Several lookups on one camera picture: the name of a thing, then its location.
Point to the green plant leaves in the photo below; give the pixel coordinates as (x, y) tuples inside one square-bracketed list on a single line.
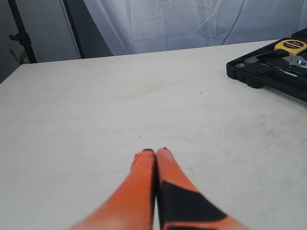
[(21, 58)]

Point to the black light stand pole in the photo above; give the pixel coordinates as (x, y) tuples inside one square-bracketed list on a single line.
[(22, 36)]

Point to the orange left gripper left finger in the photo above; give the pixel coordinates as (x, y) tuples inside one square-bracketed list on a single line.
[(131, 206)]

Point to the steel claw hammer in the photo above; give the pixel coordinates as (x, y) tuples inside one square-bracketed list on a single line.
[(270, 62)]

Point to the white backdrop curtain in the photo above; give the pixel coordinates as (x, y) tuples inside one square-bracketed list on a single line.
[(142, 26)]

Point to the yellow tape measure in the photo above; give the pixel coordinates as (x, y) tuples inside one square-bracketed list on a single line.
[(292, 46)]

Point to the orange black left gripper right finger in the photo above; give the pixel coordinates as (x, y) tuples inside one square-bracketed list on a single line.
[(181, 206)]

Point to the black plastic tool case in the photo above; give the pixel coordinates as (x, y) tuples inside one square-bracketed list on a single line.
[(290, 85)]

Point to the adjustable wrench black handle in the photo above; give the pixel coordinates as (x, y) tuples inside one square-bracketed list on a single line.
[(296, 61)]

